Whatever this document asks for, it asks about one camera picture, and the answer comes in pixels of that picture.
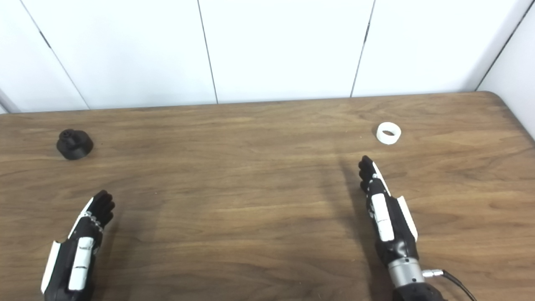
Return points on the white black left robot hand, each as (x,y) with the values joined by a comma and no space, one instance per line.
(67,263)

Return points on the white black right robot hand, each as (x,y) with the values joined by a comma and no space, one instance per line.
(395,234)

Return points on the round black plastic part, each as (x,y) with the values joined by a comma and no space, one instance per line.
(75,146)

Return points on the grey wall corner trim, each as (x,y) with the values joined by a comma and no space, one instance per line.
(7,102)

